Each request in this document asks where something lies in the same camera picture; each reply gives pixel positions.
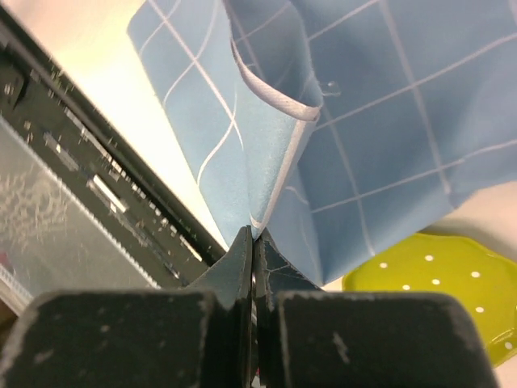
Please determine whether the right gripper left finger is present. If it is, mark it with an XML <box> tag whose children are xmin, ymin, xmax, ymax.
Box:
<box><xmin>1</xmin><ymin>227</ymin><xmax>255</xmax><ymax>387</ymax></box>

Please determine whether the green polka dot plate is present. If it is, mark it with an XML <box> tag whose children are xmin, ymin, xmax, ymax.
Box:
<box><xmin>341</xmin><ymin>232</ymin><xmax>517</xmax><ymax>369</ymax></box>

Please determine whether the blue checkered cloth napkin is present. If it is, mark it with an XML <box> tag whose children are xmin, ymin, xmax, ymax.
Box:
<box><xmin>128</xmin><ymin>1</ymin><xmax>516</xmax><ymax>284</ymax></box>

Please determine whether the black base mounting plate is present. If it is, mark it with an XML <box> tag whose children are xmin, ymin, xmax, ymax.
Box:
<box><xmin>1</xmin><ymin>10</ymin><xmax>225</xmax><ymax>288</ymax></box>

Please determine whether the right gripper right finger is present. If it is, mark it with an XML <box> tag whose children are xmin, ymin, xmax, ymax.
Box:
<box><xmin>254</xmin><ymin>232</ymin><xmax>498</xmax><ymax>387</ymax></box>

